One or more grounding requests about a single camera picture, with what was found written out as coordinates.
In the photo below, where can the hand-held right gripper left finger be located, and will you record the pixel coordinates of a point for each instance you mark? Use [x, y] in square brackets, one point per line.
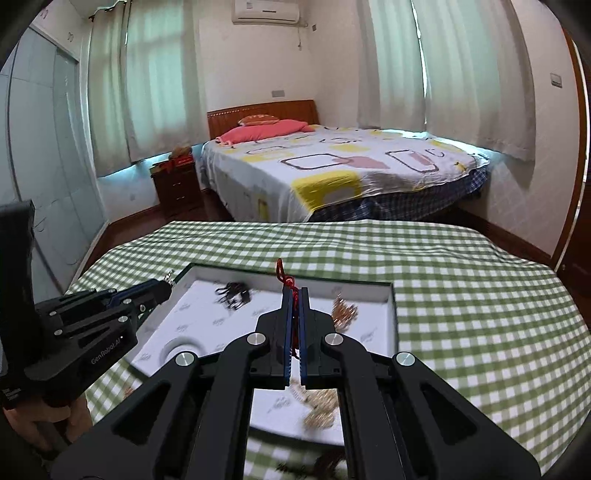
[289, 332]

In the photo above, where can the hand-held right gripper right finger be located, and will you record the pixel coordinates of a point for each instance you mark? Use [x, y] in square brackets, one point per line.
[304, 332]

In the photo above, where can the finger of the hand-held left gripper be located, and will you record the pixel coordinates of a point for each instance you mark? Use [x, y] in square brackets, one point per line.
[138, 290]
[134, 311]

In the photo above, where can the silver rhinestone brooch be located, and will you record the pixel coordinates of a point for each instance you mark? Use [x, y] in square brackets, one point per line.
[168, 276]

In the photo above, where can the red knot ornament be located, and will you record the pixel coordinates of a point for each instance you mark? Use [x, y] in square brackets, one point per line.
[279, 270]

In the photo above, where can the dark green box with white liner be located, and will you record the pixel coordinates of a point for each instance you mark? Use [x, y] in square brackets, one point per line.
[369, 332]

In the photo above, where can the gold ornament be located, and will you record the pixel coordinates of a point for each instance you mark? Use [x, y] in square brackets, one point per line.
[318, 406]

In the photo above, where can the person's left hand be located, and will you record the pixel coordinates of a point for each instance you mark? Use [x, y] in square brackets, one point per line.
[78, 417]

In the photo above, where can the dark wooden nightstand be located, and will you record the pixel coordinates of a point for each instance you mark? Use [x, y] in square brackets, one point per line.
[178, 189]

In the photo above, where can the red boxes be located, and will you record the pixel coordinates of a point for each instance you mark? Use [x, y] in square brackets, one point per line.
[180, 161]

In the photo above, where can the green checked tablecloth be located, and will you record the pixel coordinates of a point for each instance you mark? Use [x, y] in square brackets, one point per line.
[438, 286]

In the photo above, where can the brown box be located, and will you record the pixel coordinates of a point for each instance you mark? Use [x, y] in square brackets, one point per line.
[180, 151]

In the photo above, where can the blue checked bed skirt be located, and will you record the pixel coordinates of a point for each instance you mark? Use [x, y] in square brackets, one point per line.
[406, 198]

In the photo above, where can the frosted glass sliding wardrobe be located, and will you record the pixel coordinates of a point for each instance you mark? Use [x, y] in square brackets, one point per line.
[51, 138]

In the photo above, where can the white patterned bed sheet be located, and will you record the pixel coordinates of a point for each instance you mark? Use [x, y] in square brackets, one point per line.
[332, 157]

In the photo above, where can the narrow white curtain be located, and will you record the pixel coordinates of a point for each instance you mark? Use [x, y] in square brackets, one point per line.
[108, 92]
[392, 64]

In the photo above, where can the pink pillow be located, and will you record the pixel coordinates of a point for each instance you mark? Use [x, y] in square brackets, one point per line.
[263, 131]

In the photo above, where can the brown patterned pillow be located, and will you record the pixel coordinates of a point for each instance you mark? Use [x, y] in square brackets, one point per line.
[256, 120]

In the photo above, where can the wide white curtain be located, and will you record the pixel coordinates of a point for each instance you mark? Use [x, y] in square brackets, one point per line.
[161, 83]
[471, 78]

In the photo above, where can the wooden bed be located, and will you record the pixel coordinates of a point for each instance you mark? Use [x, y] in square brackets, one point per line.
[263, 110]

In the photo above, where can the dark curtain rod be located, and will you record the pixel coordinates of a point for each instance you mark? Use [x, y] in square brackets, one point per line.
[99, 13]

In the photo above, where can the white air conditioner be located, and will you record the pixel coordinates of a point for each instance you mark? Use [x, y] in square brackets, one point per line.
[265, 11]

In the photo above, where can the brown wooden door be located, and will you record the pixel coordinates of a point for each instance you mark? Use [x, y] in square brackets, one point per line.
[579, 161]

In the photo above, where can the wall light switch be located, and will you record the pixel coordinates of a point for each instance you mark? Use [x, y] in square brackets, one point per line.
[556, 81]

